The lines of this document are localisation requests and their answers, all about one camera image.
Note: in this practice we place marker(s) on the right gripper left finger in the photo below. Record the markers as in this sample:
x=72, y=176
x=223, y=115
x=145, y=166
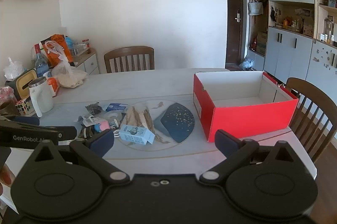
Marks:
x=90, y=153

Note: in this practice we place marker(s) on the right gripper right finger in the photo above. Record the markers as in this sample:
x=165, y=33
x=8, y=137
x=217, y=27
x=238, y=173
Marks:
x=237, y=154

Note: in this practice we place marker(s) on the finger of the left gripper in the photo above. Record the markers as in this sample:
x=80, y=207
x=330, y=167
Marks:
x=26, y=120

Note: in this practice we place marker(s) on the pink blue whale toy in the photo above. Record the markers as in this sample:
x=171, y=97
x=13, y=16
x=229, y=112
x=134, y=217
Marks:
x=102, y=126

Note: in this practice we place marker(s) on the silver snack packet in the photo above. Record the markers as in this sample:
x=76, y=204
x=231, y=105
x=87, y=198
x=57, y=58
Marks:
x=142, y=118

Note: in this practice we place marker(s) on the light blue herbal carton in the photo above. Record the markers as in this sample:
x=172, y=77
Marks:
x=137, y=134

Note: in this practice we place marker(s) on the black snack packet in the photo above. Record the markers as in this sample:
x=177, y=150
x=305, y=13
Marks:
x=87, y=132

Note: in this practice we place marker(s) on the white labelled pouch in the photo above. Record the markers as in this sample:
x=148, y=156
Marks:
x=90, y=120

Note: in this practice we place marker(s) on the clear tape roll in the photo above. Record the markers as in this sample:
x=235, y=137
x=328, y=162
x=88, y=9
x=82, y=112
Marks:
x=111, y=116

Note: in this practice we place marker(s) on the rubiks cube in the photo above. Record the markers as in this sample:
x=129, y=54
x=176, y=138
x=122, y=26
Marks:
x=25, y=107

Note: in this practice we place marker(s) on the white electric kettle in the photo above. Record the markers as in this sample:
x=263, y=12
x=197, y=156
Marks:
x=41, y=96

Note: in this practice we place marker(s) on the yellow tissue box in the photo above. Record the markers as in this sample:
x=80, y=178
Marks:
x=21, y=84

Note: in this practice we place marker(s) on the bag of dark seeds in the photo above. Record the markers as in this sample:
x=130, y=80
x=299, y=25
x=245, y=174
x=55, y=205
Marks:
x=94, y=109

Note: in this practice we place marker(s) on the orange white carton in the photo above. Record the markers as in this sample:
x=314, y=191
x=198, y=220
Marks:
x=54, y=85

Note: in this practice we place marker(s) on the red cardboard box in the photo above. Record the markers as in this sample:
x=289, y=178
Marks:
x=243, y=103

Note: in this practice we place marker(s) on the blue tissue pack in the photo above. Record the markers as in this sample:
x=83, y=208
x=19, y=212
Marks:
x=117, y=107

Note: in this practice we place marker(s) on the blue glass bottle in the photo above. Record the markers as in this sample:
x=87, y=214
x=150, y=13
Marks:
x=41, y=65

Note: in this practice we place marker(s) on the clear plastic bag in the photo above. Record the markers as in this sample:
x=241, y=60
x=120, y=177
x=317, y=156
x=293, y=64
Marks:
x=68, y=76

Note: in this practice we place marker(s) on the orange snack bag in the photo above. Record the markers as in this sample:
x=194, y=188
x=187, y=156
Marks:
x=54, y=46

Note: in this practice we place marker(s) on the white drawer cabinet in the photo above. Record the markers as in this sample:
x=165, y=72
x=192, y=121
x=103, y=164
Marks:
x=87, y=62

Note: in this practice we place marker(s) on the wooden chair right side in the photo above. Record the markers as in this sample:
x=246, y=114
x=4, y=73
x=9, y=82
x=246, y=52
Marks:
x=314, y=120

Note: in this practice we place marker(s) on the wooden chair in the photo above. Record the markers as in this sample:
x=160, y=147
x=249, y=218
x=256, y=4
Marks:
x=314, y=120
x=130, y=59

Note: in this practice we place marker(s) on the wooden chair far side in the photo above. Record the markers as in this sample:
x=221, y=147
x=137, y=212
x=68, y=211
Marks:
x=130, y=59

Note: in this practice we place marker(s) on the hanging tote bag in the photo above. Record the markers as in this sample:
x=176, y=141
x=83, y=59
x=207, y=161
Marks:
x=255, y=8

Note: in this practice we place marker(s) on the brown entrance door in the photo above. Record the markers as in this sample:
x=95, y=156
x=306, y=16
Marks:
x=234, y=31

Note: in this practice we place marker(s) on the grey wall cupboard unit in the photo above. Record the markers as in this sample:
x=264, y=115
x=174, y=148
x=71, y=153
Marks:
x=294, y=46

